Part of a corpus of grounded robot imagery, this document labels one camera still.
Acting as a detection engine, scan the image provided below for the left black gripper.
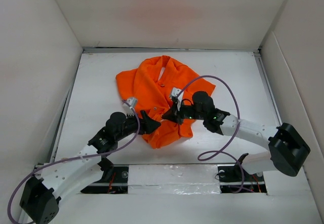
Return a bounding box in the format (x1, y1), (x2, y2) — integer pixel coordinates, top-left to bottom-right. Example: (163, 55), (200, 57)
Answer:
(115, 110), (159, 142)

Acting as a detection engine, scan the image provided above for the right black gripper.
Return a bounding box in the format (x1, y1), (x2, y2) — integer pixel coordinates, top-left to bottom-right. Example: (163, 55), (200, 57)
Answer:
(162, 99), (206, 125)

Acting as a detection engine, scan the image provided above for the orange zip jacket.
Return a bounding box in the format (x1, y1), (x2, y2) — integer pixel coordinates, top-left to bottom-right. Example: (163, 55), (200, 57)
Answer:
(116, 56), (216, 149)

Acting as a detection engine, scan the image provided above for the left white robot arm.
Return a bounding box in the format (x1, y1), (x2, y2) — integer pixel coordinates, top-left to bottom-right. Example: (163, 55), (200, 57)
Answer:
(20, 110), (161, 223)

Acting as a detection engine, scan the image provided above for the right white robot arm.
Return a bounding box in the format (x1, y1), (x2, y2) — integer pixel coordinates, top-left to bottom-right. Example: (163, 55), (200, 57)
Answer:
(162, 91), (310, 181)

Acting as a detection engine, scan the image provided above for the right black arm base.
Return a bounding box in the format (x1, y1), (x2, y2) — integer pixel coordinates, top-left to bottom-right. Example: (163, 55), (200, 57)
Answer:
(215, 165), (267, 194)

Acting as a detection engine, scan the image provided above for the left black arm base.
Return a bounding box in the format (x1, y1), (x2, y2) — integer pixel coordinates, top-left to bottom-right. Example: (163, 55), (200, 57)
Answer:
(80, 158), (129, 194)

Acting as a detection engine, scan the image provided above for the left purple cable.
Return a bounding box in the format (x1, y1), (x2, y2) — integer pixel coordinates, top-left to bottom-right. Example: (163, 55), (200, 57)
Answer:
(7, 99), (141, 224)

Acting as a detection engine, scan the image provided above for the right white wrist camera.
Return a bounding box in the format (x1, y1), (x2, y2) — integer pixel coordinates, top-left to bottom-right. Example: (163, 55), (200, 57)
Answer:
(170, 87), (182, 105)

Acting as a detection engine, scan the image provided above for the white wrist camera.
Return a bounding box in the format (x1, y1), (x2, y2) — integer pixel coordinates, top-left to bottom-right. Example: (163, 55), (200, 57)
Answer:
(124, 97), (138, 115)
(170, 87), (182, 105)

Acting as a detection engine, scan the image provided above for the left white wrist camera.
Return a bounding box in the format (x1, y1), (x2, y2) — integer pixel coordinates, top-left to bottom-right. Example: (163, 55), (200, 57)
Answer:
(124, 97), (138, 115)

